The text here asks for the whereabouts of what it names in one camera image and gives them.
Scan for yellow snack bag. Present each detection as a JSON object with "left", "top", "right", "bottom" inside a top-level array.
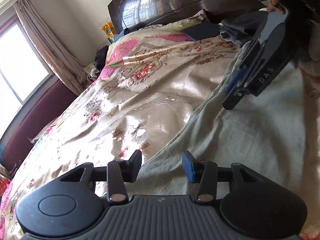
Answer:
[{"left": 100, "top": 22, "right": 117, "bottom": 43}]

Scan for olive green pants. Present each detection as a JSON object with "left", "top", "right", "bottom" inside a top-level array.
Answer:
[{"left": 126, "top": 52, "right": 306, "bottom": 196}]

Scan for beige curtain right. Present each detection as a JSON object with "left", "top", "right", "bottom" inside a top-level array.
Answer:
[{"left": 13, "top": 0, "right": 91, "bottom": 95}]

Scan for red gift bag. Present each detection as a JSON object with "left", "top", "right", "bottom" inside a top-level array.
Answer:
[{"left": 0, "top": 173, "right": 11, "bottom": 197}]

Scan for dark folded clothes stack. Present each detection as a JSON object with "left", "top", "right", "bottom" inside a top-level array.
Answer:
[{"left": 220, "top": 10, "right": 268, "bottom": 48}]

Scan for dark blue folded garment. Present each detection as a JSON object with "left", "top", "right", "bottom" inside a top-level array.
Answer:
[{"left": 181, "top": 22, "right": 221, "bottom": 41}]

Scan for floral satin bedspread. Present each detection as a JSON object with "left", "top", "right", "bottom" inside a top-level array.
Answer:
[{"left": 0, "top": 17, "right": 320, "bottom": 240}]

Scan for dark wooden headboard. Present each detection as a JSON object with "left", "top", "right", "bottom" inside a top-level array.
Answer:
[{"left": 108, "top": 0, "right": 263, "bottom": 32}]

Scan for maroon upholstered bench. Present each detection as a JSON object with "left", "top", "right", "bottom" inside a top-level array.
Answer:
[{"left": 1, "top": 77, "right": 78, "bottom": 171}]

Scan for black bag by bed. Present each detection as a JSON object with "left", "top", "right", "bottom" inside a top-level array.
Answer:
[{"left": 94, "top": 46, "right": 108, "bottom": 72}]

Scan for bright window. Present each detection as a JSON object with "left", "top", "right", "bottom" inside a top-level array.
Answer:
[{"left": 1, "top": 21, "right": 52, "bottom": 135}]

